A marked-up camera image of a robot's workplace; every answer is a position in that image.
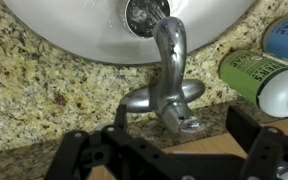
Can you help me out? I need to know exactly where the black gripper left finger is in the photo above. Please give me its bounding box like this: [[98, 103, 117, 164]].
[[43, 103, 129, 180]]

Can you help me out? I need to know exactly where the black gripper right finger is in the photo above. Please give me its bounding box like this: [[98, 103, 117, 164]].
[[225, 105, 288, 180]]

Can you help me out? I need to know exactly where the green soap pump bottle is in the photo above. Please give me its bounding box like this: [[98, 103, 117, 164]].
[[217, 49, 288, 119]]

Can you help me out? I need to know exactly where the blue soap pump bottle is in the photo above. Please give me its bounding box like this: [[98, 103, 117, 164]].
[[261, 16, 288, 70]]

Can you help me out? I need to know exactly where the chrome sink faucet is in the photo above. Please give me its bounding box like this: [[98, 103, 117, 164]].
[[118, 16, 207, 136]]

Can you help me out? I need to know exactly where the white oval sink basin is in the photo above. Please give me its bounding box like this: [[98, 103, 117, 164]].
[[2, 0, 259, 66]]

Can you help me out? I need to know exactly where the chrome sink drain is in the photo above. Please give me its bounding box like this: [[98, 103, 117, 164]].
[[123, 0, 172, 39]]

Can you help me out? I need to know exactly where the wood-framed wall mirror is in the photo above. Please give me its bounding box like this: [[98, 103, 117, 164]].
[[87, 114, 288, 180]]

